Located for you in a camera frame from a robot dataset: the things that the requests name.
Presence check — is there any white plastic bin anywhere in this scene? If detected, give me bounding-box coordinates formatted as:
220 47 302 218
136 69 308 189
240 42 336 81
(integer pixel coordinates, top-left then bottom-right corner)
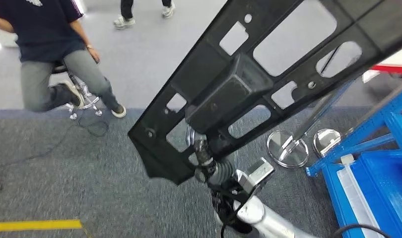
336 154 386 238

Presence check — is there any black plastic frame part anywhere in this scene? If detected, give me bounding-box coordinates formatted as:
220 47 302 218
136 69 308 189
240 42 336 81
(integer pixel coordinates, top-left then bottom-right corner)
128 0 402 185

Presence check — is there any person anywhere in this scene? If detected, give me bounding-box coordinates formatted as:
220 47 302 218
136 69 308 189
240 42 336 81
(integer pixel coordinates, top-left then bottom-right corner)
0 0 127 119
113 0 176 30

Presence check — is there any thin black cable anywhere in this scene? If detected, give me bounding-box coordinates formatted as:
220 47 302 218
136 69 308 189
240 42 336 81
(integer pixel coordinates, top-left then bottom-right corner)
211 188 251 238

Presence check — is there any black floor cable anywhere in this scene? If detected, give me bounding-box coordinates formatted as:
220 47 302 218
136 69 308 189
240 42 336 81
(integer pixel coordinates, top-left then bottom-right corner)
0 112 110 168

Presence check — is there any thick black cable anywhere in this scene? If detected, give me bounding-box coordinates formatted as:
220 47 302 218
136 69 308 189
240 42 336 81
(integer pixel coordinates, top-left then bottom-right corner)
332 224 391 238

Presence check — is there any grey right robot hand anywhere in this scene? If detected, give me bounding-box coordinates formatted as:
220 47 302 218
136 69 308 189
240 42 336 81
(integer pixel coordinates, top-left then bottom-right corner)
186 126 221 184

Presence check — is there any blue metal shelf rack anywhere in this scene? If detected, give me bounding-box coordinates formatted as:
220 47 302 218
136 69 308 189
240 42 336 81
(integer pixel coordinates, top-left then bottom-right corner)
305 83 402 238

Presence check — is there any chrome swivel stool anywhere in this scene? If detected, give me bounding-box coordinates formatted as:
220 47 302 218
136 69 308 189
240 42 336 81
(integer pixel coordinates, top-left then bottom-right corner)
51 64 103 120

